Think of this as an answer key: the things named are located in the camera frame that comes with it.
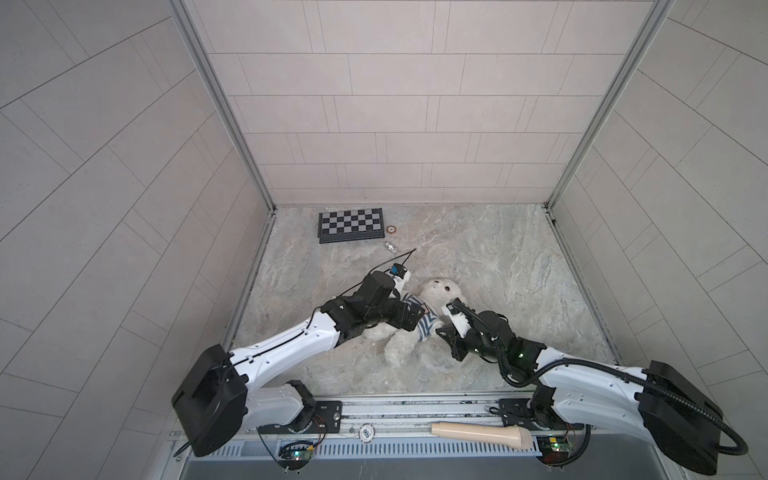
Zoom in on blue white striped shirt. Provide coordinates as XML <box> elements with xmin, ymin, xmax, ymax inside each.
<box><xmin>403</xmin><ymin>293</ymin><xmax>444</xmax><ymax>342</ymax></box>

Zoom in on white fluffy teddy bear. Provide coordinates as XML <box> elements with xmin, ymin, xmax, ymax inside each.
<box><xmin>363</xmin><ymin>278</ymin><xmax>465</xmax><ymax>368</ymax></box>

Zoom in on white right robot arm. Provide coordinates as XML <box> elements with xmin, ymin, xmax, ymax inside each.
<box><xmin>436</xmin><ymin>301</ymin><xmax>723</xmax><ymax>475</ymax></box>

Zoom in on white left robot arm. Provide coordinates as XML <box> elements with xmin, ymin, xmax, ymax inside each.
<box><xmin>171</xmin><ymin>264</ymin><xmax>424</xmax><ymax>457</ymax></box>

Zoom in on folded black chess board box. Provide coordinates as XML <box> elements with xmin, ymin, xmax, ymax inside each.
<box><xmin>318</xmin><ymin>208</ymin><xmax>386</xmax><ymax>244</ymax></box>

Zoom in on right green circuit board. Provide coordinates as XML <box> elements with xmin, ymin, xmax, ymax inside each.
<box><xmin>535</xmin><ymin>436</ymin><xmax>574</xmax><ymax>465</ymax></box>

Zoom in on green circuit board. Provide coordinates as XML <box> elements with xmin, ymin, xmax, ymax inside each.
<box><xmin>535</xmin><ymin>436</ymin><xmax>574</xmax><ymax>465</ymax></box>
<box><xmin>278</xmin><ymin>440</ymin><xmax>317</xmax><ymax>472</ymax></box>

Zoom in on left green circuit board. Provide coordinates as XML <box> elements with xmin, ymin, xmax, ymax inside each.
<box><xmin>278</xmin><ymin>440</ymin><xmax>317</xmax><ymax>472</ymax></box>

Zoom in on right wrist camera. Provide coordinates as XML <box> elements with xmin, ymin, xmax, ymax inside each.
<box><xmin>442</xmin><ymin>301</ymin><xmax>471</xmax><ymax>338</ymax></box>

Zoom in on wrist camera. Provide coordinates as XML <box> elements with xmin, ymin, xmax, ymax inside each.
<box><xmin>442</xmin><ymin>301</ymin><xmax>471</xmax><ymax>338</ymax></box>
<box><xmin>387</xmin><ymin>263</ymin><xmax>411</xmax><ymax>299</ymax></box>

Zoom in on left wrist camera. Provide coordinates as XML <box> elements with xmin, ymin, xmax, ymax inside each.
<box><xmin>387</xmin><ymin>263</ymin><xmax>411</xmax><ymax>299</ymax></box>

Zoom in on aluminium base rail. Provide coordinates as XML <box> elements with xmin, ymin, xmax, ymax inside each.
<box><xmin>174</xmin><ymin>385</ymin><xmax>587</xmax><ymax>457</ymax></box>

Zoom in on beige wooden handle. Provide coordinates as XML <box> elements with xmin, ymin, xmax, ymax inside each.
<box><xmin>430</xmin><ymin>422</ymin><xmax>534</xmax><ymax>451</ymax></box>

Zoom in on black corrugated cable conduit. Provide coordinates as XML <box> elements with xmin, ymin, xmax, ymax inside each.
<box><xmin>446</xmin><ymin>299</ymin><xmax>750</xmax><ymax>457</ymax></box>

